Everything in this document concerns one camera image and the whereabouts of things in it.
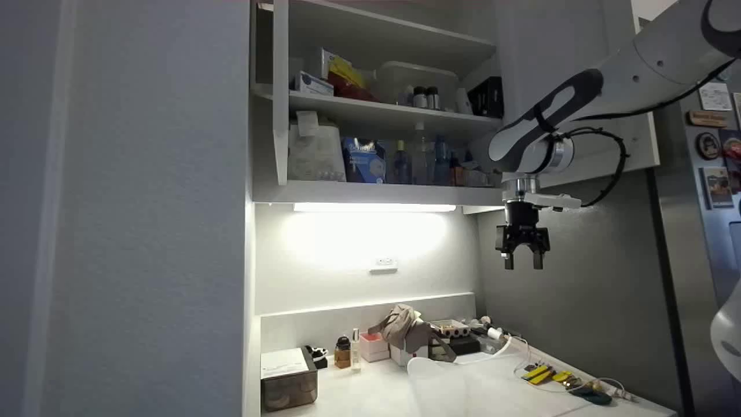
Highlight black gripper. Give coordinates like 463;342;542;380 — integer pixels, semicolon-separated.
493;199;550;273

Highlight blue bottle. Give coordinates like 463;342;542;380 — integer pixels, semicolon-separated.
388;136;411;184

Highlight under-cabinet light strip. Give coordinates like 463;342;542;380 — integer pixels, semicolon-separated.
290;200;459;215

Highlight amber bottle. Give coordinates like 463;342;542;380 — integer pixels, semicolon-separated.
334;334;355;370

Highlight white cabinet door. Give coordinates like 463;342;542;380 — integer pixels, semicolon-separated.
493;0;661;191

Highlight black jars tray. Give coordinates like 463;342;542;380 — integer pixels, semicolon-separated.
447;319;485;357

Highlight dark small box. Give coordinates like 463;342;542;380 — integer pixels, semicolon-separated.
425;330;459;364

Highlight crumpled beige cloth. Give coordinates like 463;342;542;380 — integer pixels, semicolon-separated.
367;303;434;368

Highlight grey refrigerator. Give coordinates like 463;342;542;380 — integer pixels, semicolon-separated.
650;71;741;417

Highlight black pouch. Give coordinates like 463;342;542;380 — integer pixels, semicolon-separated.
465;75;504;120

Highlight pink box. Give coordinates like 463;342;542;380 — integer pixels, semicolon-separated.
358;330;390;364

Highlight picture magnet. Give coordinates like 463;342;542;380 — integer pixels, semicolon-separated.
701;166;737;210

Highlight clear plastic container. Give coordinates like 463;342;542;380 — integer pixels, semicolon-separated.
373;59;463;107

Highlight round dark magnet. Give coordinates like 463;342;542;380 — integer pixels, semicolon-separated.
695;129;722;161

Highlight small black device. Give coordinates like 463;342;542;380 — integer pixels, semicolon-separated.
301;342;330;370

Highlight white paper package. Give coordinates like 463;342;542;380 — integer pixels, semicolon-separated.
286;111;348;184

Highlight brown bar magnet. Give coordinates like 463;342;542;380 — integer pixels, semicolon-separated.
684;109;734;129

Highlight white card magnet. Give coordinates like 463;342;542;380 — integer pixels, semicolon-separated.
697;80;734;112

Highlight yellow and red box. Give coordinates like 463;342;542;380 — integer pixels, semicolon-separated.
322;47;375;101

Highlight brown box white lid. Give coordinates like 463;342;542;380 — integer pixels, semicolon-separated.
258;344;319;411

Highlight small white blue box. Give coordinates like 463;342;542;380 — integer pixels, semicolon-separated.
292;70;335;98

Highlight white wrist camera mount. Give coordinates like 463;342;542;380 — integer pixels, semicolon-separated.
499;170;586;215

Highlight yellow handled tool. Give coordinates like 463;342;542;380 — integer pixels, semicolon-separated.
520;361;557;387

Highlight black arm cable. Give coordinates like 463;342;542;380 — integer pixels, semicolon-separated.
540;56;741;210

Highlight blue handled pliers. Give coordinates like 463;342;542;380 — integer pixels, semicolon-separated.
569;380;615;408

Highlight white wall cabinet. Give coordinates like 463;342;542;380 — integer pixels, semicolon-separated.
249;0;528;209

